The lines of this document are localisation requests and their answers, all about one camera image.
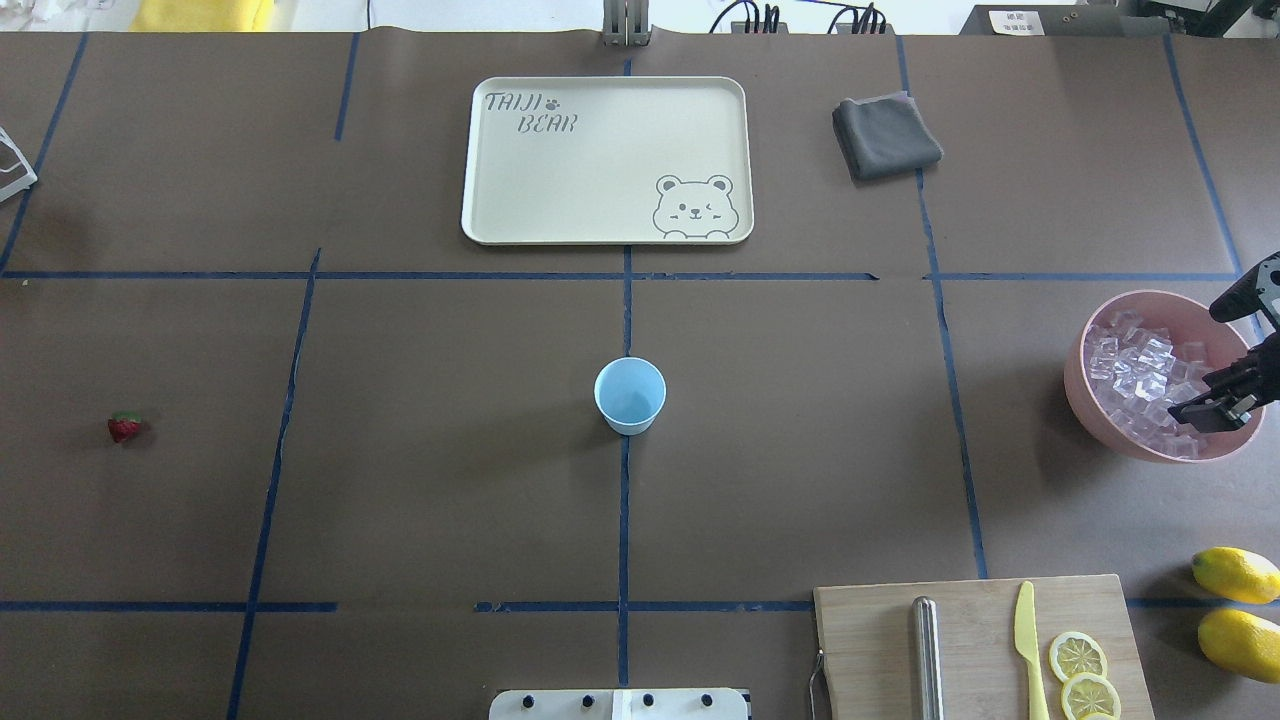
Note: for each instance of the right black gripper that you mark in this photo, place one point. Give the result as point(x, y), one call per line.
point(1244, 380)

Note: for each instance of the red strawberry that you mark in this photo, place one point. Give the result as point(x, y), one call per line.
point(124, 425)

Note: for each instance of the clear ice cubes pile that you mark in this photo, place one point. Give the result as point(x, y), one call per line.
point(1137, 373)

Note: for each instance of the light blue cup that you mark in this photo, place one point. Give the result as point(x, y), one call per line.
point(629, 393)

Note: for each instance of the white cup rack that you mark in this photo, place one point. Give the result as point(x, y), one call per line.
point(17, 174)

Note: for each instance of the pink bowl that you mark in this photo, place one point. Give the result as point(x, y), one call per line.
point(1187, 320)

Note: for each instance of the yellow lemon far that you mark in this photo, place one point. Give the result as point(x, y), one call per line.
point(1236, 574)

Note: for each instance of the yellow lemon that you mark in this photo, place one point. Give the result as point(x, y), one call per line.
point(1236, 574)
point(1242, 643)

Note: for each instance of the yellow lemon near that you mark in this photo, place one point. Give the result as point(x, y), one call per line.
point(1242, 643)

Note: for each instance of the wooden cutting board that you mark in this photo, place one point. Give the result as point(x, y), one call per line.
point(866, 633)

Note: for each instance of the yellow plastic knife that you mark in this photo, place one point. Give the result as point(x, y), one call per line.
point(1025, 638)

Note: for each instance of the lemon slice lower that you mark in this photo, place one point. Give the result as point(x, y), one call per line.
point(1085, 695)

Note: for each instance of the steel rod black tip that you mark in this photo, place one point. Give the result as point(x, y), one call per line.
point(929, 681)

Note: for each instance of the black box with label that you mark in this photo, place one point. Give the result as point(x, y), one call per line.
point(1055, 20)

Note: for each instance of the grey folded cloth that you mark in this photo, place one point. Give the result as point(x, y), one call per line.
point(884, 136)

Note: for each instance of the cream bear tray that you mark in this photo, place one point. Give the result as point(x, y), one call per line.
point(608, 160)

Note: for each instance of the yellow cloth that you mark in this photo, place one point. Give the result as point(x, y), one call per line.
point(202, 16)

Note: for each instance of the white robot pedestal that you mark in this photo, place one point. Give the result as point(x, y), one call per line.
point(622, 703)

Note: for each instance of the aluminium frame post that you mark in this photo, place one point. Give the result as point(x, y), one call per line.
point(626, 23)

